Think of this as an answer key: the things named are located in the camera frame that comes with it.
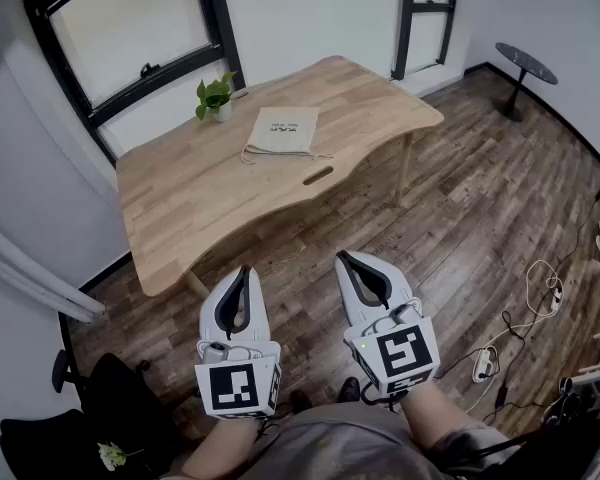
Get person's left forearm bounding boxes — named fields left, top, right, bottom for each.
left=179, top=415, right=274, bottom=480

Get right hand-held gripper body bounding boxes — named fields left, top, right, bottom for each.
left=343, top=296, right=442, bottom=399

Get white power strip with cables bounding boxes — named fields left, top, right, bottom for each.
left=462, top=259, right=566, bottom=414

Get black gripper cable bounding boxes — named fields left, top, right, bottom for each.
left=253, top=402, right=282, bottom=442
left=358, top=382, right=402, bottom=414

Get black framed window sash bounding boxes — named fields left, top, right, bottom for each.
left=23, top=0, right=247, bottom=165
left=390, top=0, right=462, bottom=82

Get round black side table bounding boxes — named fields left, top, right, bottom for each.
left=494, top=42, right=560, bottom=123

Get wide fixed window pane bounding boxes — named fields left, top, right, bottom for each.
left=214, top=0, right=404, bottom=89

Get green plant in white pot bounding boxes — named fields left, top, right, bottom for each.
left=194, top=71, right=239, bottom=124

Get white flower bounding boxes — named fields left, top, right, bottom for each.
left=97, top=441, right=145, bottom=472

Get black floor cable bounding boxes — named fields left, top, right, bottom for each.
left=442, top=187, right=600, bottom=384

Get person's grey shirt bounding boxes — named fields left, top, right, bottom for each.
left=162, top=400, right=524, bottom=480

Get wooden table leg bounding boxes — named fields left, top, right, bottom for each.
left=184, top=269, right=212, bottom=300
left=393, top=130, right=415, bottom=208

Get black office chair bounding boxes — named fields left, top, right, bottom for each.
left=0, top=312, right=201, bottom=480

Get person's black shoe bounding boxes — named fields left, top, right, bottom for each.
left=289, top=390, right=314, bottom=414
left=337, top=376, right=361, bottom=403

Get white insulated pipes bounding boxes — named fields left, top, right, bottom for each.
left=0, top=212, right=106, bottom=324

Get person's left black shoe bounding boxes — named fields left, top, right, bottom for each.
left=289, top=390, right=314, bottom=414

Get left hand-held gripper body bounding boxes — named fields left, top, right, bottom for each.
left=194, top=337, right=284, bottom=422

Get person's right forearm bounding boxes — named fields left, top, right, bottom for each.
left=399, top=380, right=481, bottom=464

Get person's right black shoe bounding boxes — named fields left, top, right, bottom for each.
left=337, top=376, right=361, bottom=403

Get beige drawstring hair dryer bag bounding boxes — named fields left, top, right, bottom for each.
left=240, top=106, right=334, bottom=166

